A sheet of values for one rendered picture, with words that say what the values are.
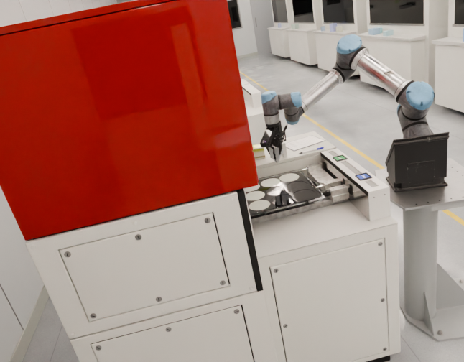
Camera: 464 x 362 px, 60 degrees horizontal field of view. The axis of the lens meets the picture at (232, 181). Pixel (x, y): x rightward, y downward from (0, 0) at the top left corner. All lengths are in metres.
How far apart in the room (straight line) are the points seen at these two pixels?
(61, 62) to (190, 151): 0.42
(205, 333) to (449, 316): 1.48
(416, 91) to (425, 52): 4.58
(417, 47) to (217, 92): 5.44
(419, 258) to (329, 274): 0.63
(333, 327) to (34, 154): 1.44
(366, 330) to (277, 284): 0.54
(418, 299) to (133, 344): 1.53
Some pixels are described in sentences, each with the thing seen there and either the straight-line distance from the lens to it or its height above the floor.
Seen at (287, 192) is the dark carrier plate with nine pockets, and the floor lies 0.90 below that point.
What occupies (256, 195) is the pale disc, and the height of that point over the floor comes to 0.90.
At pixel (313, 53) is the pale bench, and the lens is 10.49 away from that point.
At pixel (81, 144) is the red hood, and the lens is 1.22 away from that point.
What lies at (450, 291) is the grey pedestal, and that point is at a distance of 2.57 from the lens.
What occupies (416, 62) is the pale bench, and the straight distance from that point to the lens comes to 6.50.
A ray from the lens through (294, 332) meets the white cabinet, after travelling 1.94.
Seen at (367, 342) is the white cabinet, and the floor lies 0.20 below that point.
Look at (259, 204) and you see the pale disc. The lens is 1.87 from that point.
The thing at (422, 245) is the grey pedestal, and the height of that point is 0.51.
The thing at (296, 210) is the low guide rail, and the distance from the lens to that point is 1.90.
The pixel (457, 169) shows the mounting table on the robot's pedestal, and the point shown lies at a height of 0.82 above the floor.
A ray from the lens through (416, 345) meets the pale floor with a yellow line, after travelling 2.43.
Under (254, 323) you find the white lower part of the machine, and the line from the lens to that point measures 1.58.
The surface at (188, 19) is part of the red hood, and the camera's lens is 1.15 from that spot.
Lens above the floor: 1.76
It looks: 23 degrees down
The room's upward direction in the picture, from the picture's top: 12 degrees counter-clockwise
